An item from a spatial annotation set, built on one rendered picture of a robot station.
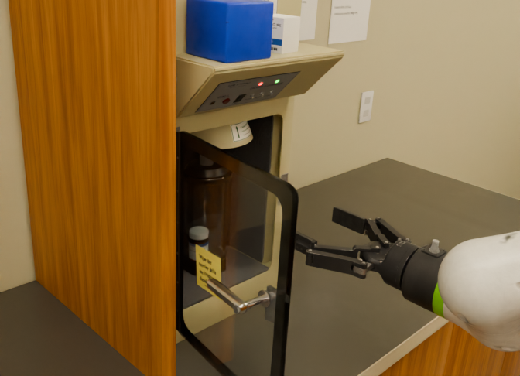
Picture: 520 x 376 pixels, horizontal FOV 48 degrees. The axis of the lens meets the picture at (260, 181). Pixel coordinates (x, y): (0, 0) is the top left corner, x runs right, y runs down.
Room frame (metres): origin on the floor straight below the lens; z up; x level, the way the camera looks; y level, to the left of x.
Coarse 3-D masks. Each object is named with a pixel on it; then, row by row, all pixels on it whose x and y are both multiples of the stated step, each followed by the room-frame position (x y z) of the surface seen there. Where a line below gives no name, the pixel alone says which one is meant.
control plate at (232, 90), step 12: (228, 84) 0.93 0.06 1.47; (240, 84) 0.96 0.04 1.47; (252, 84) 0.99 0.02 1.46; (264, 84) 1.01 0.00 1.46; (276, 84) 1.04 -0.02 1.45; (216, 96) 0.95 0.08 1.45; (228, 96) 0.97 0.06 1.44; (264, 96) 1.06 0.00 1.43; (204, 108) 0.96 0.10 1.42; (216, 108) 0.99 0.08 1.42
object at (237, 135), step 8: (216, 128) 1.08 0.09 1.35; (224, 128) 1.09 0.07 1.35; (232, 128) 1.10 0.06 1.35; (240, 128) 1.11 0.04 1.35; (248, 128) 1.14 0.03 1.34; (200, 136) 1.08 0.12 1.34; (208, 136) 1.08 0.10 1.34; (216, 136) 1.08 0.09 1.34; (224, 136) 1.08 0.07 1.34; (232, 136) 1.09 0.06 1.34; (240, 136) 1.10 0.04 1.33; (248, 136) 1.13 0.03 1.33; (216, 144) 1.07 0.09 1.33; (224, 144) 1.08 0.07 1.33; (232, 144) 1.08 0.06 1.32; (240, 144) 1.10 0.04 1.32
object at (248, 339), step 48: (192, 144) 0.90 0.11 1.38; (192, 192) 0.90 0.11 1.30; (240, 192) 0.80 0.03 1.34; (288, 192) 0.72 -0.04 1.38; (192, 240) 0.90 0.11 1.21; (240, 240) 0.80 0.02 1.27; (288, 240) 0.71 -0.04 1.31; (192, 288) 0.90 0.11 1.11; (240, 288) 0.79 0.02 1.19; (288, 288) 0.71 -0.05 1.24; (192, 336) 0.90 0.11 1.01; (240, 336) 0.79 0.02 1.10
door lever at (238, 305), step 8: (208, 280) 0.77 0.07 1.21; (216, 280) 0.77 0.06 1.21; (208, 288) 0.77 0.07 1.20; (216, 288) 0.76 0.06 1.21; (224, 288) 0.75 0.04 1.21; (224, 296) 0.74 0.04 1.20; (232, 296) 0.73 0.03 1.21; (264, 296) 0.74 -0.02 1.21; (232, 304) 0.72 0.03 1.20; (240, 304) 0.71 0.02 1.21; (248, 304) 0.72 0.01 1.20; (256, 304) 0.73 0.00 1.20; (264, 304) 0.74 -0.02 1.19; (240, 312) 0.71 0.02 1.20
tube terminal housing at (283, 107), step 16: (176, 0) 0.97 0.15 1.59; (288, 0) 1.16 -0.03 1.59; (176, 16) 0.97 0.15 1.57; (176, 32) 0.97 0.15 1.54; (176, 48) 0.97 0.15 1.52; (208, 112) 1.02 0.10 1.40; (224, 112) 1.05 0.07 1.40; (240, 112) 1.08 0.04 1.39; (256, 112) 1.11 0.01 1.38; (272, 112) 1.14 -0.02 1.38; (288, 112) 1.17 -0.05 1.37; (192, 128) 0.99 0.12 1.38; (208, 128) 1.02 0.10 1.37; (288, 128) 1.18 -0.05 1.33; (272, 144) 1.18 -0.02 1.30; (288, 144) 1.18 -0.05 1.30; (272, 160) 1.19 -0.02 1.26; (288, 160) 1.18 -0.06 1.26; (288, 176) 1.18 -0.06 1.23; (176, 336) 0.97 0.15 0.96
